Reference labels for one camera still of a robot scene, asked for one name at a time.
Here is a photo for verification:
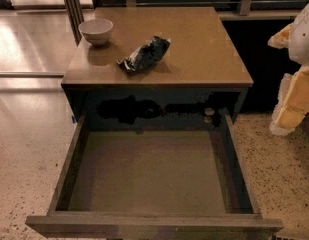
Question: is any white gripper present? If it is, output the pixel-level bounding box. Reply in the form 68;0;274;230
267;3;309;136

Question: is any blue chip bag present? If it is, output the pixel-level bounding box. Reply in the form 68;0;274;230
117;36;170;73

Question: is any open top drawer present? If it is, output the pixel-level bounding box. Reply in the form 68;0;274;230
26;114;283;240

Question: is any white ceramic bowl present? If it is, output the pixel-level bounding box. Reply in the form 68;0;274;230
78;19;113;46

